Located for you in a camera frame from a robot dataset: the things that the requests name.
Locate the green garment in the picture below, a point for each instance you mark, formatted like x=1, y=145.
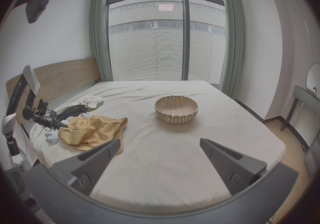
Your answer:
x=98, y=105

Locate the grey-green curtain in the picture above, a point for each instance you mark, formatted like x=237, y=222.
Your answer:
x=100, y=30
x=232, y=43

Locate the round woven basket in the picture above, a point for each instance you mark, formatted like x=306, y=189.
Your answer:
x=162, y=114

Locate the tan shorts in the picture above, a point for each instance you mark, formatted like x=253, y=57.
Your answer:
x=92, y=130

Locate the black garment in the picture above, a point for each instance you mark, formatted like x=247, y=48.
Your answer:
x=72, y=112

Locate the round white mirror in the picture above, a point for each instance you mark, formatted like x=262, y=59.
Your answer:
x=313, y=75

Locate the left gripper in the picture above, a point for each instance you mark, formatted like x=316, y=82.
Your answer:
x=48, y=120

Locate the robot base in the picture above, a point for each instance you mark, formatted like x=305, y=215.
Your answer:
x=17, y=183

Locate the white garment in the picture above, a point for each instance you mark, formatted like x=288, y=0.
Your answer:
x=91, y=100

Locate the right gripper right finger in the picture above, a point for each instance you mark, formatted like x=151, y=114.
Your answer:
x=230, y=165

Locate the pale grey garment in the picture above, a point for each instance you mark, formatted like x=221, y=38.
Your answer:
x=53, y=138

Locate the bed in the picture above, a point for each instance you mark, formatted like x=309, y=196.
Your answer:
x=162, y=163

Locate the window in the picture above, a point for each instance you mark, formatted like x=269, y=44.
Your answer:
x=150, y=55

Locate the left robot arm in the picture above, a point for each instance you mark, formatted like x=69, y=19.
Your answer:
x=31, y=80

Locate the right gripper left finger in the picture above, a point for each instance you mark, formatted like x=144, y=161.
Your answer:
x=92, y=165

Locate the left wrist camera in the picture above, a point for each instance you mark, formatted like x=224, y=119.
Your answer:
x=43, y=106

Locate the grey side table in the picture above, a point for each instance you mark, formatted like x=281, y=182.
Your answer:
x=306, y=98

